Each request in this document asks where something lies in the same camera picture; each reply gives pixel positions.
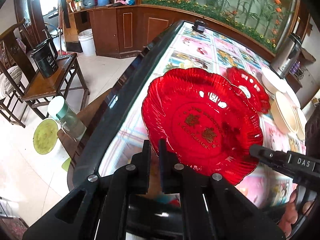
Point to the wooden side table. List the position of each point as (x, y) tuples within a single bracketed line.
[(67, 77)]

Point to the gold rimmed red plate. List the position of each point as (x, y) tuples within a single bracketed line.
[(251, 87)]

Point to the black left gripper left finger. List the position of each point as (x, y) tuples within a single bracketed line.
[(145, 166)]

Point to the wooden chair with cushion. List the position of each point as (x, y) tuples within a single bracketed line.
[(12, 88)]

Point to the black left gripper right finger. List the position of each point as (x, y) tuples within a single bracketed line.
[(165, 165)]

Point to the small black device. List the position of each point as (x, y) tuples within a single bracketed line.
[(199, 26)]

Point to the white bowl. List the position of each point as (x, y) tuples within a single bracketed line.
[(272, 82), (293, 98)]

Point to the wooden cabinet counter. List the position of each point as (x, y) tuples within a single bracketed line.
[(124, 31)]

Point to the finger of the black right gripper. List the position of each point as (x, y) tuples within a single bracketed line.
[(267, 156)]

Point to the green round stool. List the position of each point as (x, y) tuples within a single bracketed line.
[(45, 136)]

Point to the stainless steel thermos pot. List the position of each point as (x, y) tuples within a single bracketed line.
[(286, 55)]

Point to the person's right hand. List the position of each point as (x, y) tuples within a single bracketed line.
[(290, 216)]

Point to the glass jar green lid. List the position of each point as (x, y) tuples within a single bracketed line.
[(60, 111)]

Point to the white plastic bucket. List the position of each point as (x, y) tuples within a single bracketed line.
[(87, 42)]

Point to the artificial flower glass display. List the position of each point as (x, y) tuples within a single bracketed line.
[(266, 21)]

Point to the beige plastic plate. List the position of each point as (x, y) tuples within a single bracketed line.
[(301, 121), (283, 114)]

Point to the black electric kettle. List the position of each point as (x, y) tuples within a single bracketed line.
[(45, 56)]

